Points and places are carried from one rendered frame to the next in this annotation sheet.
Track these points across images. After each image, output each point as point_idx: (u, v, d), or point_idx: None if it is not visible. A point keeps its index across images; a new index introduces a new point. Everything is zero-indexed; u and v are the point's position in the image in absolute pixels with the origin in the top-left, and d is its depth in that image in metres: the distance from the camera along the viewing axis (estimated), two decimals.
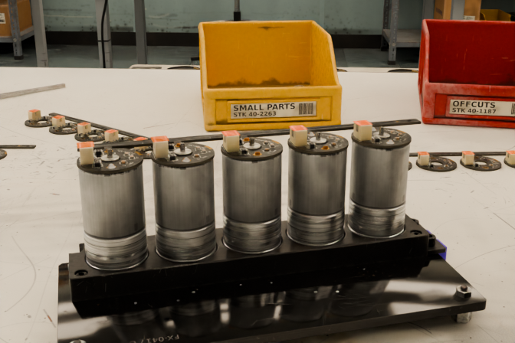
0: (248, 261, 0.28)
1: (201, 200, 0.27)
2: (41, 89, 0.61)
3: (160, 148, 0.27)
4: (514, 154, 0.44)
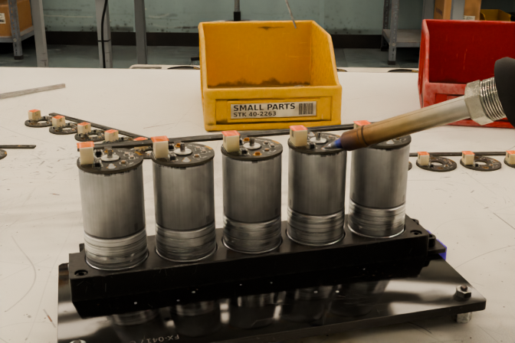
0: (248, 261, 0.28)
1: (201, 200, 0.27)
2: (41, 89, 0.61)
3: (160, 148, 0.27)
4: (514, 154, 0.44)
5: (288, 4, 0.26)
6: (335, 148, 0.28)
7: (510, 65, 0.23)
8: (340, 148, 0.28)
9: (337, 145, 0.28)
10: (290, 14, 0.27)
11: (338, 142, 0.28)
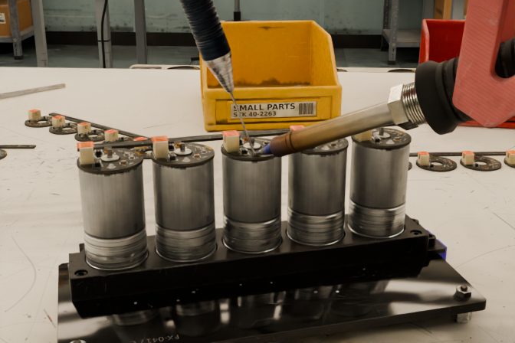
0: (248, 261, 0.28)
1: (201, 200, 0.27)
2: (41, 89, 0.61)
3: (160, 148, 0.27)
4: (514, 154, 0.44)
5: (247, 133, 0.27)
6: (265, 155, 0.27)
7: (431, 69, 0.23)
8: (270, 154, 0.27)
9: (267, 151, 0.27)
10: (249, 142, 0.27)
11: (267, 148, 0.27)
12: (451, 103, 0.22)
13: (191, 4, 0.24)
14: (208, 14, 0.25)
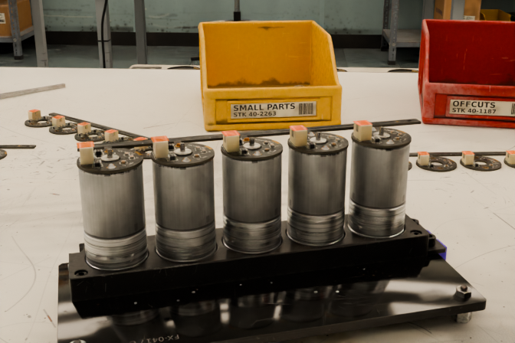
0: (248, 261, 0.28)
1: (201, 200, 0.27)
2: (41, 89, 0.61)
3: (160, 148, 0.27)
4: (514, 154, 0.44)
5: None
6: None
7: None
8: None
9: None
10: None
11: None
12: None
13: None
14: None
